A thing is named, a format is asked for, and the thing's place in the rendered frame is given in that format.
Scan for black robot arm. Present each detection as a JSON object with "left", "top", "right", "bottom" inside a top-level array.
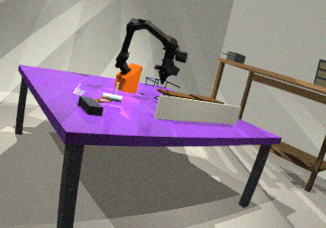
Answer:
[{"left": 114, "top": 18, "right": 187, "bottom": 76}]

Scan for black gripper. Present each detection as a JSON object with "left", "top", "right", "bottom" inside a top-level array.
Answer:
[{"left": 154, "top": 58, "right": 177, "bottom": 85}]

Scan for orange-framed glasses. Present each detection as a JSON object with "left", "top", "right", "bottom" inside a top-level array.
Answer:
[{"left": 95, "top": 96, "right": 113, "bottom": 103}]

